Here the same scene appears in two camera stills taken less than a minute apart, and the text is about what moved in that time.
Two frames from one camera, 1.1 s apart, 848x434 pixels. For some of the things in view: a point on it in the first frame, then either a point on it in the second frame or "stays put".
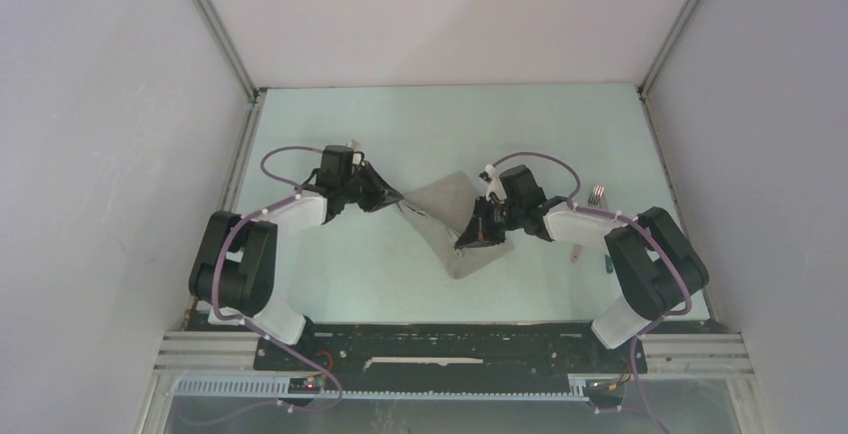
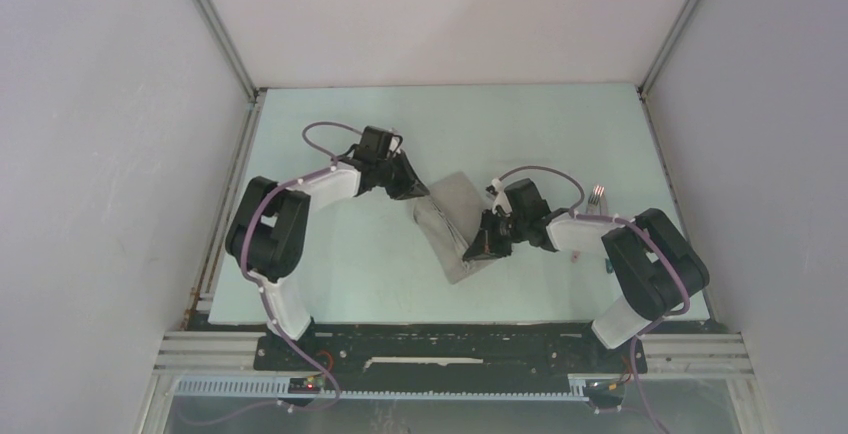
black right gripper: (479, 230) -> (486, 243)
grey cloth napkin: (443, 208) stays put
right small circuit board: (605, 387) stays put
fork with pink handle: (593, 200) stays put
